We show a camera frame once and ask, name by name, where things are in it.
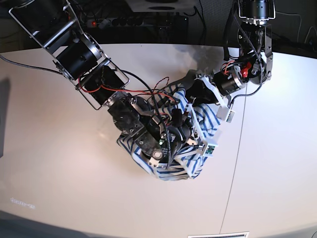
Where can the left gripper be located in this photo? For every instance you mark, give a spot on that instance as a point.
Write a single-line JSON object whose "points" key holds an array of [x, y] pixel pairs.
{"points": [[231, 78]]}

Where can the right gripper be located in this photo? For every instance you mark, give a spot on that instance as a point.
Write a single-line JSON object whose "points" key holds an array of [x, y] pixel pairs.
{"points": [[178, 135]]}

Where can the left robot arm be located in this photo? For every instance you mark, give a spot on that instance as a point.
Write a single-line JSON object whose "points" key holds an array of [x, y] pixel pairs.
{"points": [[254, 62]]}

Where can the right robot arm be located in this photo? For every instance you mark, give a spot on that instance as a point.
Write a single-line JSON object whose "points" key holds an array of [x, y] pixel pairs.
{"points": [[153, 119]]}

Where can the black power strip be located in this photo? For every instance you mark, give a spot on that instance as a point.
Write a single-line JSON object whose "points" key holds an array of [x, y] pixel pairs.
{"points": [[160, 21]]}

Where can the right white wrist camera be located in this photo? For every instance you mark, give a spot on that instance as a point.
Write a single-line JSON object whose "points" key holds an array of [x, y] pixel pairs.
{"points": [[206, 124]]}

